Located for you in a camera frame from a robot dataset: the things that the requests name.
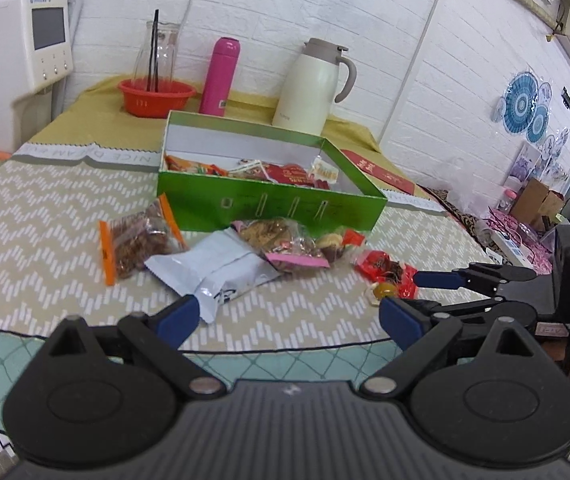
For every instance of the orange yellow snack packet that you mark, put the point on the orange yellow snack packet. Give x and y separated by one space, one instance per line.
178 164

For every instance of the cream thermal carafe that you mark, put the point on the cream thermal carafe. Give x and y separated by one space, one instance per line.
320 77

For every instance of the white cake packet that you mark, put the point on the white cake packet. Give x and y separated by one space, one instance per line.
250 170

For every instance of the green cardboard box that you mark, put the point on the green cardboard box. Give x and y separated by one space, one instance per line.
208 203

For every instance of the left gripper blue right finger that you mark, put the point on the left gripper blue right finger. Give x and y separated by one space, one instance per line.
425 342

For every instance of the brown dried meat packet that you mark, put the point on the brown dried meat packet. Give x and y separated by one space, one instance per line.
322 171

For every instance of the white foil snack bag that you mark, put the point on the white foil snack bag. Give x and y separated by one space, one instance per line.
216 270

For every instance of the red envelope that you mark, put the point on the red envelope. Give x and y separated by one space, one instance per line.
380 173

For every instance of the pink thermos bottle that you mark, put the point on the pink thermos bottle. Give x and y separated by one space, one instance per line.
220 76

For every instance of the red plastic basket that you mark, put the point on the red plastic basket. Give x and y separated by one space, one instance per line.
149 104

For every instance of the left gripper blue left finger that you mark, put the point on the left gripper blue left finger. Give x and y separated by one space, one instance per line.
156 340

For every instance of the red nut snack bag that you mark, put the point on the red nut snack bag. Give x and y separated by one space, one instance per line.
292 174

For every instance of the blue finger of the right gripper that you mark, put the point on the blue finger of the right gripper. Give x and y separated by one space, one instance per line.
476 276
481 314

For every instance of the white power strip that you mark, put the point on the white power strip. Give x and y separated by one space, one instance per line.
510 250

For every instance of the orange-edged brown snack bag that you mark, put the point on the orange-edged brown snack bag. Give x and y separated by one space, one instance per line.
127 242

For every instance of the pink-edged mixed nut bag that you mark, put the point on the pink-edged mixed nut bag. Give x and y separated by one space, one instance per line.
284 243

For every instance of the clear glass pitcher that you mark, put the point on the clear glass pitcher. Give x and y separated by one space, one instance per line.
167 53

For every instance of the black straws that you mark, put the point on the black straws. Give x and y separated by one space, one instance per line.
152 76

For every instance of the brown cardboard box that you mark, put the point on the brown cardboard box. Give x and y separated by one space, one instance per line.
536 201

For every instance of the blue decorative wall plates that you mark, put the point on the blue decorative wall plates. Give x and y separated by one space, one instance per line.
524 107

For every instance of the white water dispenser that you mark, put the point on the white water dispenser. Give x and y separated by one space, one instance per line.
35 59

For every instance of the red candy egg packet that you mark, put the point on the red candy egg packet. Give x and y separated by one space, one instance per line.
387 277

